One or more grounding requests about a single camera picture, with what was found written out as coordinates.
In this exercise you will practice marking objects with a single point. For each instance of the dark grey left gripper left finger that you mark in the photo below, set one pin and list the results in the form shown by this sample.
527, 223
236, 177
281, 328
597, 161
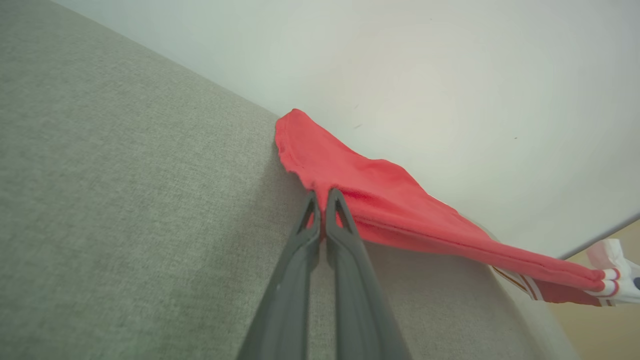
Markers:
290, 300

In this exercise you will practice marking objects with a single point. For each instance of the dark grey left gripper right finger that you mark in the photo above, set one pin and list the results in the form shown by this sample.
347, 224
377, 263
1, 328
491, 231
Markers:
355, 300

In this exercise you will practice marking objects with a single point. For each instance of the red basketball jersey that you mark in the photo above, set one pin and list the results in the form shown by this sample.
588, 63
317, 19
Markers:
380, 195

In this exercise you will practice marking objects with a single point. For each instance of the grey fabric sofa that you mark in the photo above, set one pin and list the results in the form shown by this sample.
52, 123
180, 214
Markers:
125, 200

